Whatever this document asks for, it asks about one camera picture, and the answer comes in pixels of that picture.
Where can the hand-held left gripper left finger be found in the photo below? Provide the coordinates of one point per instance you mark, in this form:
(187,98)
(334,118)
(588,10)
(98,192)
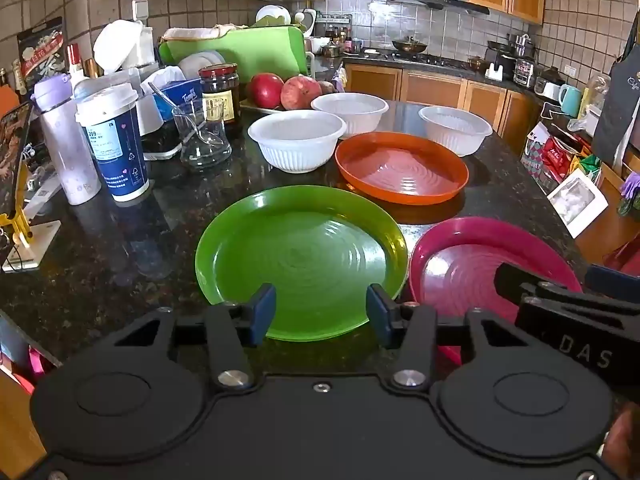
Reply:
(263,312)

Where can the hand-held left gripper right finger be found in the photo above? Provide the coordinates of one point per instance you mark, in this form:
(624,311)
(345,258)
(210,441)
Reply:
(377,316)

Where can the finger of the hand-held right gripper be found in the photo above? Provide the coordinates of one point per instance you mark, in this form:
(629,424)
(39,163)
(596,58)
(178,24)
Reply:
(530,282)

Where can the green plate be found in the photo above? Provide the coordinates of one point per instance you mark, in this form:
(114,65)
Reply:
(300,260)

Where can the pink plate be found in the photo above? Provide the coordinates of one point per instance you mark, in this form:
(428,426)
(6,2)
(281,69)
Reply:
(460,270)

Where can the orange plate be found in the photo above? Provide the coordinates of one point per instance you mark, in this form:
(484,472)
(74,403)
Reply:
(400,170)

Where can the white ribbed bowl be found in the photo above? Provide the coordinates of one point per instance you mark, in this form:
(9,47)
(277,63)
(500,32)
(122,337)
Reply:
(457,130)
(297,142)
(350,110)

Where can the person's right hand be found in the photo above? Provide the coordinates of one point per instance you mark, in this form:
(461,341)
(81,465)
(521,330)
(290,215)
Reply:
(627,440)

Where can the white window box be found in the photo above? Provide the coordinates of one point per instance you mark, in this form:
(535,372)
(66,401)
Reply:
(577,200)

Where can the red snack bag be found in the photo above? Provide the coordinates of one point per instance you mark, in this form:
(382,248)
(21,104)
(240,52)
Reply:
(557,157)

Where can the patterned gift bag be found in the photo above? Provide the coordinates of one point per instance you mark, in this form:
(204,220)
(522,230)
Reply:
(534,147)

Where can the glass cup with spoon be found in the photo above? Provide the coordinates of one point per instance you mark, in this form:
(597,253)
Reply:
(205,150)

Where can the mint green mug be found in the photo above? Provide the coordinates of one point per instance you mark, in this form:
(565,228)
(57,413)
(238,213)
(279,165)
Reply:
(570,100)

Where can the black apron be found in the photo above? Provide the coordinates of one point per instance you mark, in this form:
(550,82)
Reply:
(617,105)

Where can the blue paper cup white lid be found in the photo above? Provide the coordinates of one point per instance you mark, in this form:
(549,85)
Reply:
(117,155)

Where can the wooden lower cabinets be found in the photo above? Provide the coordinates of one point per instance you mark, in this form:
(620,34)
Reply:
(435,87)

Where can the red apple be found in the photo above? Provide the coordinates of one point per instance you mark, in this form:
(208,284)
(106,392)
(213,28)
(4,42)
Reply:
(266,90)
(300,92)

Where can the metal spoon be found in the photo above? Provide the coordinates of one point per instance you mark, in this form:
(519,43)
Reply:
(172,105)

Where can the dark sauce jar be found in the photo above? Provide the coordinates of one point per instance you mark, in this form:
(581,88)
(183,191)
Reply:
(220,90)

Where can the blue tissue pack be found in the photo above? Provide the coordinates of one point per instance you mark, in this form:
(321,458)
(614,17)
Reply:
(175,97)

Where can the brown kiwi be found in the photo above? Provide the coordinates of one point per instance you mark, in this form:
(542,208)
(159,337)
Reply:
(327,86)

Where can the purple hanging cloth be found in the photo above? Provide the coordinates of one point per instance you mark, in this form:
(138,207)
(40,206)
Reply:
(340,79)

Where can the purple water bottle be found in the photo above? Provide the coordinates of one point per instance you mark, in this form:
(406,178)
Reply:
(70,155)

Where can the green cutting board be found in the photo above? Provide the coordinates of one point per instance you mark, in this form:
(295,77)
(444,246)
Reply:
(260,55)

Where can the yellow phone stand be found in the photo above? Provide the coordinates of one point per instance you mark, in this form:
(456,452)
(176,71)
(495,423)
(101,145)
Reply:
(19,225)

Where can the wok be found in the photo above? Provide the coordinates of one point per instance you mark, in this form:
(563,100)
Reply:
(410,46)

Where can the clear plastic box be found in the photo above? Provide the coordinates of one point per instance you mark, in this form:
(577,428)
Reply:
(110,82)

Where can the phone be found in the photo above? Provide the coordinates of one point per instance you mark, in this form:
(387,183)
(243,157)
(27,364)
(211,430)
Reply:
(12,160)

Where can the range hood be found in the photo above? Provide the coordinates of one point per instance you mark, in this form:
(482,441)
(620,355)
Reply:
(440,2)

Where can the black tea packet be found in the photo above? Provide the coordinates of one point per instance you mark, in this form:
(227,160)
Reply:
(42,55)

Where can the white wall socket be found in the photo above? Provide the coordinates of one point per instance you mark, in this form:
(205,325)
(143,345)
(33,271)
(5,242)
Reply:
(140,9)

